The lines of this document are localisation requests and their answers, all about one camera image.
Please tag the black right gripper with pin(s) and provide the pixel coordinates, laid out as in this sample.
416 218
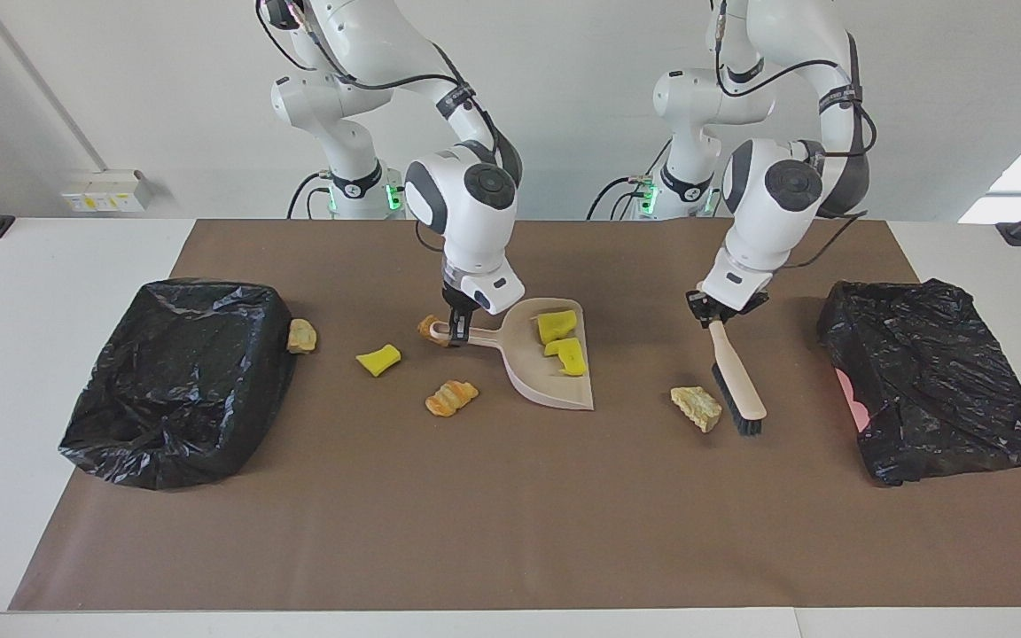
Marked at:
460 308

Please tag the pale layered bread chunk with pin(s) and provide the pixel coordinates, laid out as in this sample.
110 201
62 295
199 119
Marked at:
697 408

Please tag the yellow sponge piece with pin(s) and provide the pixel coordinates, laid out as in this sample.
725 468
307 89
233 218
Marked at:
568 357
557 326

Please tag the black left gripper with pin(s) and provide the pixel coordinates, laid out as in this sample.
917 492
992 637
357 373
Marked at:
723 315

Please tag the black trash bag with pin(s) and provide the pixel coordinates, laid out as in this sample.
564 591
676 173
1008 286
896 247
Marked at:
936 381

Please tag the orange striped pastry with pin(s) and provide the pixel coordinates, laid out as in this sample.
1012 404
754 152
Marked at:
451 398

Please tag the black bag lined bin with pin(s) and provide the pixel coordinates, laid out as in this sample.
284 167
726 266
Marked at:
178 381

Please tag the pink bin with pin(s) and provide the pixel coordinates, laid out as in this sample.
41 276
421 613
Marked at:
852 399

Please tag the beige hand brush black bristles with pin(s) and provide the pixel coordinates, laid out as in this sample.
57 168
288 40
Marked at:
741 390

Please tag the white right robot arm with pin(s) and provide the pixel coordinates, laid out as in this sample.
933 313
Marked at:
466 230

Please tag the beige plastic dustpan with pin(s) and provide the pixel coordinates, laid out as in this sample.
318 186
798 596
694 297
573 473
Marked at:
541 385

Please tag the white wall power strip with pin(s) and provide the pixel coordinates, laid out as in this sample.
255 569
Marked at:
103 192

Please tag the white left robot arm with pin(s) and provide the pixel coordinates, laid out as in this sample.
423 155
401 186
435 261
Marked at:
759 230

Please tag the brown table mat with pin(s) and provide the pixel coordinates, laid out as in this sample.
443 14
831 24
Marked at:
510 549

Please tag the small yellow sponge wedge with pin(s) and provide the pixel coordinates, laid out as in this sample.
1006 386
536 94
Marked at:
378 360

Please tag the small beige bread chunk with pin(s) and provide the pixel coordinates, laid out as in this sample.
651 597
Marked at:
302 337

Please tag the brown bread roll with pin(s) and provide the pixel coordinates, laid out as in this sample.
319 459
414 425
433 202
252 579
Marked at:
427 326

